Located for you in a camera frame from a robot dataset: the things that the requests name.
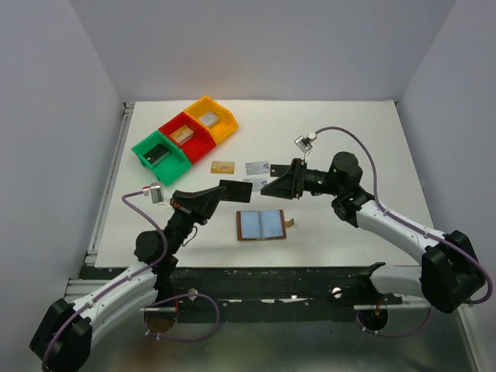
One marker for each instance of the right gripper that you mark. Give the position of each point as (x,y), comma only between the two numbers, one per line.
(301,180)

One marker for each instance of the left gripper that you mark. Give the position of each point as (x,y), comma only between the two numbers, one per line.
(186,207)

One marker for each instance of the black credit card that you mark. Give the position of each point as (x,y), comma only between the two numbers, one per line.
(279,170)
(236,191)

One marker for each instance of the silver VIP credit card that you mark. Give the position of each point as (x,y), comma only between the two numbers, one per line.
(258,167)

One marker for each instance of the gold credit card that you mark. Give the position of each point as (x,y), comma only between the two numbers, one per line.
(223,167)

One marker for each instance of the brown leather card holder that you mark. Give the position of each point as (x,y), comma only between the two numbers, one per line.
(262,225)

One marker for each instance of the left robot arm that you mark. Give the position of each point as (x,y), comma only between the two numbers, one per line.
(69,330)

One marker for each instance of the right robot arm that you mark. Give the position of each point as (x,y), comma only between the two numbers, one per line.
(446,274)

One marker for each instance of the green plastic bin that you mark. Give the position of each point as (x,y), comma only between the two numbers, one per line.
(170,169)

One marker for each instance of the red plastic bin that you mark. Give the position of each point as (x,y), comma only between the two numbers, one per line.
(197,147)

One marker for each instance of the dark metal block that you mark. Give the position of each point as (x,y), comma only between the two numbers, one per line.
(157,154)

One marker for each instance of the gold metal block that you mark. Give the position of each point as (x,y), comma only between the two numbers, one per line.
(182,135)

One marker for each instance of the silver metal block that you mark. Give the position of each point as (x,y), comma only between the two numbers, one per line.
(209,119)

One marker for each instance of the yellow plastic bin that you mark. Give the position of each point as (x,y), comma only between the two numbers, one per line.
(227,125)

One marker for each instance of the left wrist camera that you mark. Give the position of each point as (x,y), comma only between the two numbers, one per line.
(155,192)

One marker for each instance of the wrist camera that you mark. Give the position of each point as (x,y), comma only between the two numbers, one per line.
(305,144)
(155,192)

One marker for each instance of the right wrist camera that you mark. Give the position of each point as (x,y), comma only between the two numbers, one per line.
(305,144)

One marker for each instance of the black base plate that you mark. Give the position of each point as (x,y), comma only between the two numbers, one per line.
(269,294)

